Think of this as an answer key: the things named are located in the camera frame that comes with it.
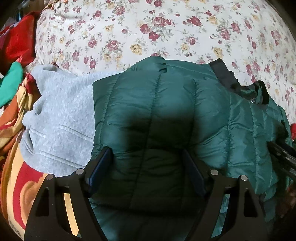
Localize green quilted puffer jacket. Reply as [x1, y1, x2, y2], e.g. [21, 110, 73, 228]
[91, 57, 292, 240]

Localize grey fleece sweater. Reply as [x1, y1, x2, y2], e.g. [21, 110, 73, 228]
[20, 65, 126, 177]

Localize red cream love blanket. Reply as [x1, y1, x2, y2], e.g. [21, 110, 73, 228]
[0, 61, 80, 240]

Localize floral white bed sheet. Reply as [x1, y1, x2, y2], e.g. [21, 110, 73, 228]
[34, 1, 295, 123]

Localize bright green garment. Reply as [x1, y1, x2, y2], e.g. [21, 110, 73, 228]
[0, 61, 23, 108]

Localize red garment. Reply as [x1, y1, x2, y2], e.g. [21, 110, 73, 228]
[1, 11, 40, 74]

